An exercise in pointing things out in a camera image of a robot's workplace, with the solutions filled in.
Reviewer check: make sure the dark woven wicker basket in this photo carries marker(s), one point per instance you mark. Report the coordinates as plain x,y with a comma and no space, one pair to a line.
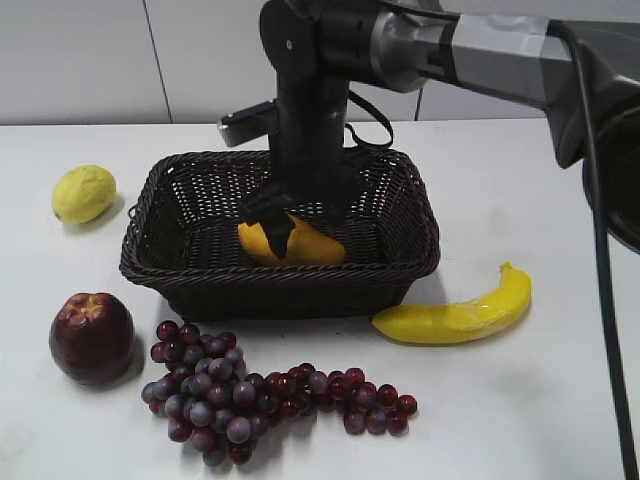
182,241

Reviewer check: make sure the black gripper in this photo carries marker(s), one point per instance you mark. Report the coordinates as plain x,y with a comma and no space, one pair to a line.
310,163

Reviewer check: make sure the yellow lemon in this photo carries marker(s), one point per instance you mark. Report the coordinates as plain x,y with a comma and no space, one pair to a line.
83,194

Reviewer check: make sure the purple red grape bunch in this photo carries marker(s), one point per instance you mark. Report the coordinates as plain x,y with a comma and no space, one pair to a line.
221,410

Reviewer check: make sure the yellow banana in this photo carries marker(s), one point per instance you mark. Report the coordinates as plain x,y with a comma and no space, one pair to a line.
464,322

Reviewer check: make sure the orange yellow mango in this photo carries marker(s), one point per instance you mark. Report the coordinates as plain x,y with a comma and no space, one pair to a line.
305,246

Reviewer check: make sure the dark red apple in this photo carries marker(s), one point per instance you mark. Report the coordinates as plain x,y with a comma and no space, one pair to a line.
91,338

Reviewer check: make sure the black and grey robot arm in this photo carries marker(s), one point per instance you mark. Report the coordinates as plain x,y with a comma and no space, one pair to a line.
583,75

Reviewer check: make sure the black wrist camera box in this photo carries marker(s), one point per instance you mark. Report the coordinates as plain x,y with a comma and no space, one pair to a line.
248,124

